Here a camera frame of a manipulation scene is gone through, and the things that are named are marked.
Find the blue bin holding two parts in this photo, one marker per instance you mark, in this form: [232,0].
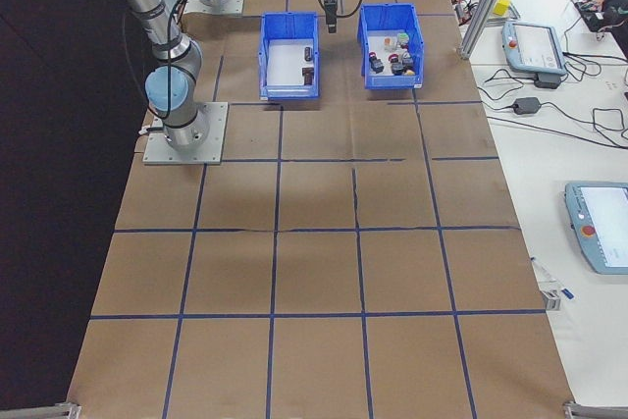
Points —
[289,21]

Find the blue bin holding pushbuttons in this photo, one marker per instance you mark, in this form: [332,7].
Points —
[392,14]

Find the black electronics box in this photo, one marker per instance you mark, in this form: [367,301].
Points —
[603,19]

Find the small grey box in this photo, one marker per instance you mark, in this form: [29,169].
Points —
[552,301]

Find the black oval part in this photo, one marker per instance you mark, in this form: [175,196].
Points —
[308,52]

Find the dark brown block part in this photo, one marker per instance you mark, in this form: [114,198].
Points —
[307,77]

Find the red pushbutton black body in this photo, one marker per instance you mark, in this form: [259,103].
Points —
[378,66]
[397,67]

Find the yellow pushbutton black body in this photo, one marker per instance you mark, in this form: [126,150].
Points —
[409,70]

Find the yellow cube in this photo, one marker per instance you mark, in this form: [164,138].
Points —
[501,7]

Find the small metal tray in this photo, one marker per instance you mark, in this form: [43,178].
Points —
[515,14]

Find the grey blue teach pendant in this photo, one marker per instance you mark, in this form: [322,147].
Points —
[598,232]
[535,46]

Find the black power adapter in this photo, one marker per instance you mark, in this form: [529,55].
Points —
[526,105]
[548,81]

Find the white desk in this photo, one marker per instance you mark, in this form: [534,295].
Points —
[539,169]

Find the clear white pen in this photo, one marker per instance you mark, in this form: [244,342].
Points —
[544,273]

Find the aluminium corner profile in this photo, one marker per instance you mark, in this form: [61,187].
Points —
[596,410]
[44,411]

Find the green white switch part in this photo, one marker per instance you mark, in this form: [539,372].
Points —
[402,38]

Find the grey black switch part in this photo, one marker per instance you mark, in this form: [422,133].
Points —
[406,55]

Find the black frame cover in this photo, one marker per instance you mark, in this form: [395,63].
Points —
[49,144]

